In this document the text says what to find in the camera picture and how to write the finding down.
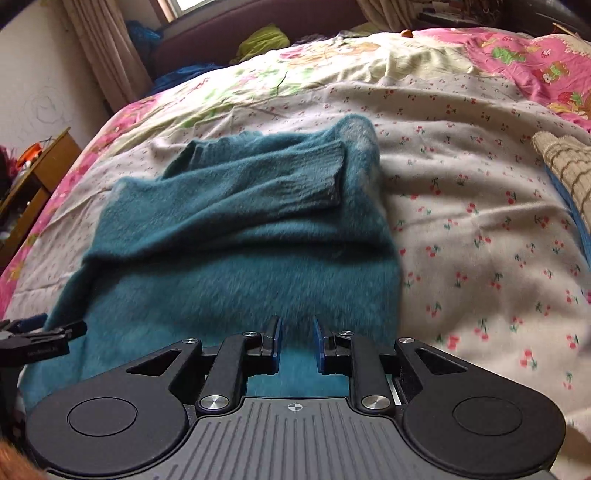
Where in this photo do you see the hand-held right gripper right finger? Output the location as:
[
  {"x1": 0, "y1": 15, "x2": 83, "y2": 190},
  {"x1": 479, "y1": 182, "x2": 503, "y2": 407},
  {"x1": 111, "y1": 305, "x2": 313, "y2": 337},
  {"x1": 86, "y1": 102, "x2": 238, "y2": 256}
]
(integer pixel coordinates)
[{"x1": 313, "y1": 316, "x2": 470, "y2": 412}]

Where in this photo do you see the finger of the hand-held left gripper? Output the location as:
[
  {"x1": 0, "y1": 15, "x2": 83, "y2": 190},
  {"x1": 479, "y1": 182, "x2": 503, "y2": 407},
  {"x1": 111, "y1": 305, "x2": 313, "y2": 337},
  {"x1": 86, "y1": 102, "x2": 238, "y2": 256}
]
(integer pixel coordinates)
[
  {"x1": 44, "y1": 321, "x2": 88, "y2": 345},
  {"x1": 0, "y1": 315, "x2": 49, "y2": 335}
]

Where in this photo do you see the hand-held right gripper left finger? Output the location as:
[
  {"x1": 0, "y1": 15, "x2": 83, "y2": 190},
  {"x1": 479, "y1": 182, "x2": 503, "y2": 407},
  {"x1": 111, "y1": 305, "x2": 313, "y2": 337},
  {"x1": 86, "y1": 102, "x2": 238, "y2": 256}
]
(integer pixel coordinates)
[{"x1": 124, "y1": 316, "x2": 283, "y2": 414}]

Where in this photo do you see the teal fuzzy sweater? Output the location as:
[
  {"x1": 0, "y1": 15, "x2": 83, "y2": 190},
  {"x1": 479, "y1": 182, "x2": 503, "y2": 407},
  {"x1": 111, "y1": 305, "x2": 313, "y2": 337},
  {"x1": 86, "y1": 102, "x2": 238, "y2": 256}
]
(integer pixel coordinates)
[{"x1": 21, "y1": 114, "x2": 403, "y2": 412}]

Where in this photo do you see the orange fuzzy cloth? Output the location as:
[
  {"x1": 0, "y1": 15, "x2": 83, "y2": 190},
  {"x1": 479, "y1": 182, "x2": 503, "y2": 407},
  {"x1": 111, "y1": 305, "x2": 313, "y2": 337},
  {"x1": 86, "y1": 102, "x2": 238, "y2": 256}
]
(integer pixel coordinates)
[{"x1": 0, "y1": 440, "x2": 40, "y2": 480}]

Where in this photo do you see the wooden cabinet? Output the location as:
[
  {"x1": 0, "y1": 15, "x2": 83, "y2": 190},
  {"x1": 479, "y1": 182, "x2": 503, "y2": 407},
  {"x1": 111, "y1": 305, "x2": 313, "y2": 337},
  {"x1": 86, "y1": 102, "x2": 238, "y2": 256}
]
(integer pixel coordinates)
[{"x1": 0, "y1": 128, "x2": 83, "y2": 271}]

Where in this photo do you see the blue crumpled cloth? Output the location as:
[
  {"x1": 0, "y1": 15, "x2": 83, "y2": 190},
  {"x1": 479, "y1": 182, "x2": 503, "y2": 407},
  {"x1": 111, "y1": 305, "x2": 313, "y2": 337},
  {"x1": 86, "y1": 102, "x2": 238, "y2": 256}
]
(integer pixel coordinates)
[{"x1": 152, "y1": 62, "x2": 232, "y2": 95}]

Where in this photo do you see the beige curtain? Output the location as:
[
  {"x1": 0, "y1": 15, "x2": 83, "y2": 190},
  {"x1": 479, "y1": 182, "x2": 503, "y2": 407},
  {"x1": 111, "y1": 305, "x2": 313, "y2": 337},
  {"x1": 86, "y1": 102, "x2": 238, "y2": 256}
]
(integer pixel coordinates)
[
  {"x1": 358, "y1": 0, "x2": 422, "y2": 32},
  {"x1": 60, "y1": 0, "x2": 155, "y2": 112}
]

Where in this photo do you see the lime green cloth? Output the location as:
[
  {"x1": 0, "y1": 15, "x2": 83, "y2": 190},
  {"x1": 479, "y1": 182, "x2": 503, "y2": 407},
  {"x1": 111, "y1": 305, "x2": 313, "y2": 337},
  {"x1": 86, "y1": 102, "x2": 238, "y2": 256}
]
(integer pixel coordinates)
[{"x1": 230, "y1": 25, "x2": 291, "y2": 64}]

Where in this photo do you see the beige striped towel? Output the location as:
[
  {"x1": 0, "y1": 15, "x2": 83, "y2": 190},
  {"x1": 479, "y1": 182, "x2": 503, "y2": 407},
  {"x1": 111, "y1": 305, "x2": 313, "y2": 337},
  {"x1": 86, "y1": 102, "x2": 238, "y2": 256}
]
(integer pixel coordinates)
[{"x1": 531, "y1": 130, "x2": 591, "y2": 223}]

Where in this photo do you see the blue mesh cloth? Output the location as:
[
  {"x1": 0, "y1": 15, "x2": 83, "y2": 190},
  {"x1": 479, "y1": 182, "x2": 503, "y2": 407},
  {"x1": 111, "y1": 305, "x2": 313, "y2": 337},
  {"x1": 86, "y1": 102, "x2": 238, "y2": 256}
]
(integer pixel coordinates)
[{"x1": 127, "y1": 21, "x2": 162, "y2": 47}]

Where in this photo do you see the maroon bed headboard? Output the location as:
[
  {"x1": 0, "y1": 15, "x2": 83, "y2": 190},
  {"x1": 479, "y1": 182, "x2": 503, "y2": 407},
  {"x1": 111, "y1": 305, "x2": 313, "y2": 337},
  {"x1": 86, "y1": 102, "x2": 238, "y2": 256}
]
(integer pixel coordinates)
[{"x1": 150, "y1": 0, "x2": 370, "y2": 88}]

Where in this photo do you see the window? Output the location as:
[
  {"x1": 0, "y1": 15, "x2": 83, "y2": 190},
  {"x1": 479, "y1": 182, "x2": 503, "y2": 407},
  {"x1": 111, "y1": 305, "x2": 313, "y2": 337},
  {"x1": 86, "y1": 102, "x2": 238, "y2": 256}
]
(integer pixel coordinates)
[{"x1": 157, "y1": 0, "x2": 223, "y2": 22}]

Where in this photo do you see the cluttered bedside table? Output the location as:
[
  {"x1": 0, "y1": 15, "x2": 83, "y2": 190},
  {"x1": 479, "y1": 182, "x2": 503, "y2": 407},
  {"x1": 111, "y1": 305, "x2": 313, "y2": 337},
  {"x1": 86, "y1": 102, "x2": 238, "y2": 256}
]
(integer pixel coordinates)
[{"x1": 418, "y1": 4, "x2": 507, "y2": 33}]

